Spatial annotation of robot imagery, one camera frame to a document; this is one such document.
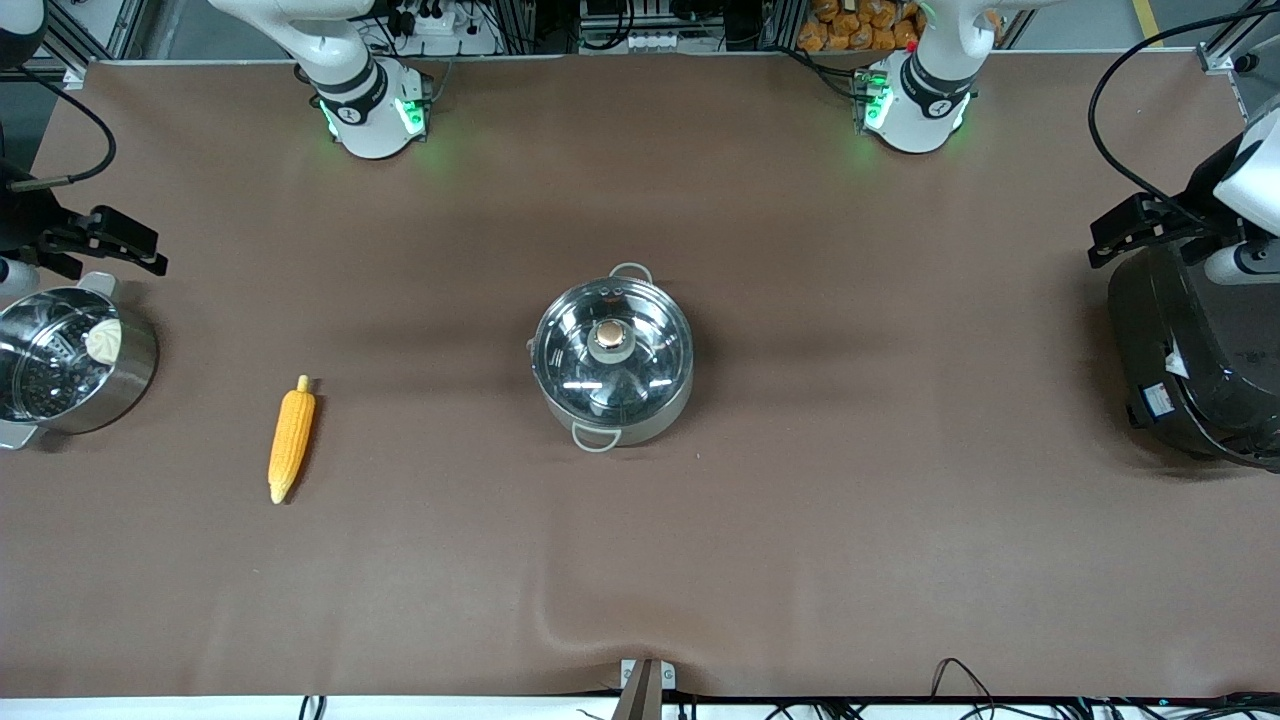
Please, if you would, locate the yellow corn cob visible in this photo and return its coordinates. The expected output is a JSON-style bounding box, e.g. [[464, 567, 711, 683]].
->
[[267, 375, 317, 505]]

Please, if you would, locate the glass pot lid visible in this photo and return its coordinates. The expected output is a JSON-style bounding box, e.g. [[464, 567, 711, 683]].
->
[[532, 278, 694, 419]]

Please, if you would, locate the steel steamer pot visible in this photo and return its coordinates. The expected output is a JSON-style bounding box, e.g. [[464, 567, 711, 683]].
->
[[0, 272, 160, 451]]

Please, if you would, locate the stainless steel pot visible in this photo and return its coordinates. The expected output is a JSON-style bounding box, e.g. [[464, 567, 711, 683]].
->
[[527, 262, 696, 453]]

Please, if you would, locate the black rice cooker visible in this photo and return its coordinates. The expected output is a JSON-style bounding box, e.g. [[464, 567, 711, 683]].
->
[[1108, 238, 1280, 473]]

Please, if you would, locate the pile of orange items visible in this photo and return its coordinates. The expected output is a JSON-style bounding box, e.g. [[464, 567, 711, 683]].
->
[[797, 0, 926, 53]]

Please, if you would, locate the brown table mat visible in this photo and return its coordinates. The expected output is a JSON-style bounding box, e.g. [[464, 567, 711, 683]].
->
[[0, 55, 1280, 699]]

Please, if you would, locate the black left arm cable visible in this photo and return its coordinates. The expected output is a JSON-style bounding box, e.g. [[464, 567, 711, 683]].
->
[[1088, 3, 1280, 229]]

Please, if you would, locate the aluminium frame profile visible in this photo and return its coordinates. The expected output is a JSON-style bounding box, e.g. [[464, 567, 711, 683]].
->
[[1198, 0, 1280, 76]]

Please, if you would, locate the black looped floor cable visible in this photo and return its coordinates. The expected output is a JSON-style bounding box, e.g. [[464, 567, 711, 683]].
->
[[930, 657, 1003, 720]]

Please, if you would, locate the metal edge bracket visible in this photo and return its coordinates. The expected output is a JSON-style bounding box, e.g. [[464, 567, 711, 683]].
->
[[612, 658, 677, 720]]

